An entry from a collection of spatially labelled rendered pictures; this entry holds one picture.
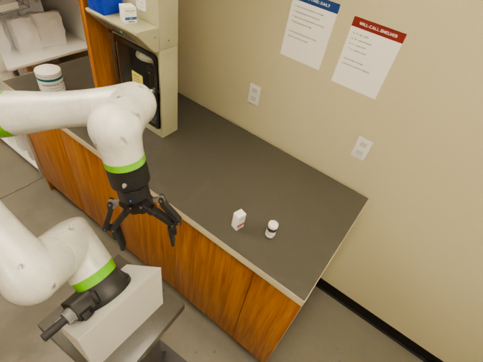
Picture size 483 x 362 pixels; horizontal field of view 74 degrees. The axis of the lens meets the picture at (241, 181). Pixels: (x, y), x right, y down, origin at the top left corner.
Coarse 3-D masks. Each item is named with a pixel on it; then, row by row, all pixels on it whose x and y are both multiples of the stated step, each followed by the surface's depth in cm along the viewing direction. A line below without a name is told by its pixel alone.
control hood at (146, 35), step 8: (88, 8) 135; (96, 16) 134; (104, 16) 132; (112, 16) 133; (112, 24) 132; (120, 24) 128; (128, 24) 129; (136, 24) 130; (144, 24) 132; (128, 32) 128; (136, 32) 125; (144, 32) 127; (152, 32) 130; (136, 40) 135; (144, 40) 129; (152, 40) 132; (152, 48) 135
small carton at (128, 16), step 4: (120, 4) 127; (124, 4) 128; (128, 4) 128; (132, 4) 129; (120, 8) 128; (124, 8) 125; (128, 8) 126; (132, 8) 127; (120, 12) 129; (124, 12) 126; (128, 12) 127; (132, 12) 128; (136, 12) 129; (120, 16) 131; (124, 16) 127; (128, 16) 128; (132, 16) 129; (136, 16) 130; (124, 20) 129; (128, 20) 129; (132, 20) 130; (136, 20) 131
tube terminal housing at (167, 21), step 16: (128, 0) 134; (160, 0) 126; (176, 0) 132; (144, 16) 133; (160, 16) 129; (176, 16) 136; (160, 32) 134; (176, 32) 141; (144, 48) 143; (160, 48) 138; (176, 48) 146; (160, 64) 143; (176, 64) 151; (160, 80) 148; (176, 80) 157; (160, 96) 154; (176, 96) 163; (160, 112) 161; (176, 112) 170; (160, 128) 168; (176, 128) 177
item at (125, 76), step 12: (120, 36) 148; (120, 48) 152; (132, 48) 146; (120, 60) 157; (132, 60) 151; (144, 60) 146; (156, 60) 141; (120, 72) 162; (144, 72) 150; (156, 72) 145; (144, 84) 155; (156, 84) 149; (156, 96) 154; (156, 120) 164
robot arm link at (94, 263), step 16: (64, 224) 86; (80, 224) 88; (64, 240) 81; (80, 240) 85; (96, 240) 91; (80, 256) 84; (96, 256) 88; (80, 272) 86; (96, 272) 88; (80, 288) 88
